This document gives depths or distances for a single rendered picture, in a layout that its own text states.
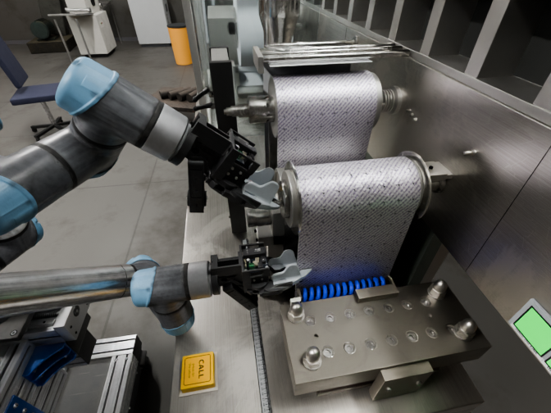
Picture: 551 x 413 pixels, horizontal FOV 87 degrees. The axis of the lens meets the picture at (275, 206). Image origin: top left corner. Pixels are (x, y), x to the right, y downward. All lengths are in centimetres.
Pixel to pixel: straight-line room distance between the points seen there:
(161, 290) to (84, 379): 113
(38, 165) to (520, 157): 67
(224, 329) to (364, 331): 35
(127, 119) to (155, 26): 786
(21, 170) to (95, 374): 133
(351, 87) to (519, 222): 42
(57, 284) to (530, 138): 82
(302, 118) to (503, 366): 175
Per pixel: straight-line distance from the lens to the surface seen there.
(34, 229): 114
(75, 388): 171
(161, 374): 181
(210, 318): 84
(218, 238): 101
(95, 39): 779
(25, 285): 67
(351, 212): 57
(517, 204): 60
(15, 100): 423
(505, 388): 204
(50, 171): 47
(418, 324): 73
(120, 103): 44
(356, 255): 67
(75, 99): 45
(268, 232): 68
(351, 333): 67
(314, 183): 54
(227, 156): 45
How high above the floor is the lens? 162
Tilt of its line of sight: 40 degrees down
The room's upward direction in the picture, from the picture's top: straight up
